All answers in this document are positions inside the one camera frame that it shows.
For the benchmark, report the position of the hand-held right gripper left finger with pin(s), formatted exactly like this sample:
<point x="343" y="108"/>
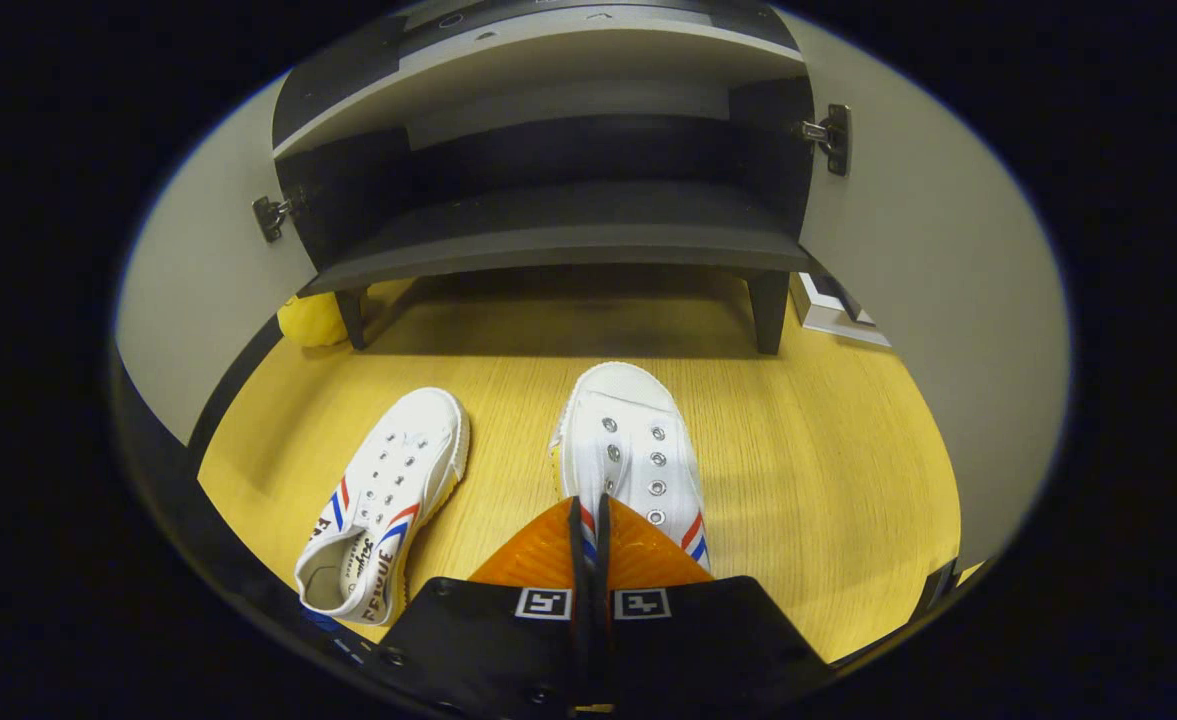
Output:
<point x="488" y="650"/>

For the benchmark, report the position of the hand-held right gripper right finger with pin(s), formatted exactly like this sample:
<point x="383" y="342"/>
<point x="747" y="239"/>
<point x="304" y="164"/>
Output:
<point x="708" y="650"/>

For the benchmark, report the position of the white canvas shoe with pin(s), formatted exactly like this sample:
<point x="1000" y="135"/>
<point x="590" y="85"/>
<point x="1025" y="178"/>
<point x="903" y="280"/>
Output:
<point x="628" y="410"/>
<point x="408" y="440"/>

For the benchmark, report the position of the grey shoe cabinet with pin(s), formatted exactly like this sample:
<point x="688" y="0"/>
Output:
<point x="548" y="240"/>

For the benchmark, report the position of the grey cabinet door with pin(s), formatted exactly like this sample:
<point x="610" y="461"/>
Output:
<point x="938" y="300"/>
<point x="198" y="260"/>

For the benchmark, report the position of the blue white-bordered book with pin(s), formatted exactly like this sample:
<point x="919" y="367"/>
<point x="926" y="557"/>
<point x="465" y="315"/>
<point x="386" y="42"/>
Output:
<point x="833" y="318"/>

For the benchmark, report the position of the yellow round object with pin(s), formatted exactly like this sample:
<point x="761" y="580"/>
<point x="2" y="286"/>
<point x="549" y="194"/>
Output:
<point x="310" y="320"/>

